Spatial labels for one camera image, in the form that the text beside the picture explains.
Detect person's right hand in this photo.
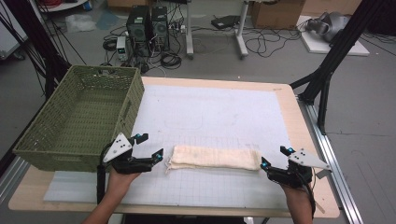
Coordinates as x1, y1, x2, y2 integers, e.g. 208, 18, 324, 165
279, 182, 314, 208

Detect white foam board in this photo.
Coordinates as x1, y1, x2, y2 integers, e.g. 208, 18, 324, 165
295, 14, 371, 57

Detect grey headset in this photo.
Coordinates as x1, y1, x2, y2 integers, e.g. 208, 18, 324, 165
305, 11, 351, 43

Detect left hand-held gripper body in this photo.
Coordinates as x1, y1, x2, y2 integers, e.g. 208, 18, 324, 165
102, 133, 154, 175

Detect person's left hand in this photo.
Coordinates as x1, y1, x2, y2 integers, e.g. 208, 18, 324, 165
106, 168, 142, 200

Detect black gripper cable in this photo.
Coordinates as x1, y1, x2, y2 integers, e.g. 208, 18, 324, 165
295, 169, 326, 218

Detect black strap cable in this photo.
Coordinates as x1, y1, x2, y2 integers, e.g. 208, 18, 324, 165
96, 141, 114, 205

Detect flat black device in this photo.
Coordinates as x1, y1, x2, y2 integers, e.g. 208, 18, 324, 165
210, 14, 241, 31

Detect cardboard box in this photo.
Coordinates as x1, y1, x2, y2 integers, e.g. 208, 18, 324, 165
250, 0, 306, 31

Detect white desk leg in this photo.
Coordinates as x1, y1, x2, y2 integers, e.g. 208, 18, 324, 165
185, 0, 195, 60
234, 0, 254, 60

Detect grey power supply unit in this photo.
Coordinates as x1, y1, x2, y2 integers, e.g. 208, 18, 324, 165
116, 35, 130, 63

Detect black metal stand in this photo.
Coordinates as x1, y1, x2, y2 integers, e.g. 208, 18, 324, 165
0, 0, 73, 101
289, 0, 387, 136

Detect loose black floor cables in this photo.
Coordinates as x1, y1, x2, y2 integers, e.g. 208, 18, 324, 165
244, 26, 303, 59

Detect cream towel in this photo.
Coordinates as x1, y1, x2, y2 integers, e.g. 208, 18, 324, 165
164, 145, 263, 175

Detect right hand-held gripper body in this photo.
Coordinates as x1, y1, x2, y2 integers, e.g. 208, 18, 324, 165
266, 147, 332, 189

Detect green woven basket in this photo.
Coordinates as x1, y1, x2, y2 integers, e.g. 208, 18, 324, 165
12, 64, 146, 174

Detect clear plastic bag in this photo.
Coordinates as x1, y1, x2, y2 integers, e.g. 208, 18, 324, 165
64, 13, 98, 34

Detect aluminium rail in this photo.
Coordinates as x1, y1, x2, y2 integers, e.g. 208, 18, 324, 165
298, 95, 364, 224

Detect black computer tower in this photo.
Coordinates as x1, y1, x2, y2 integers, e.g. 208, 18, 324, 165
150, 6, 171, 52
125, 5, 153, 58

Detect coiled black cable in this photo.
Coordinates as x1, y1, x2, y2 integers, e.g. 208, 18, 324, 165
160, 51, 183, 70

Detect white grid mat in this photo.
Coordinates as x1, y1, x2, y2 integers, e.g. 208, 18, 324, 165
43, 84, 293, 210

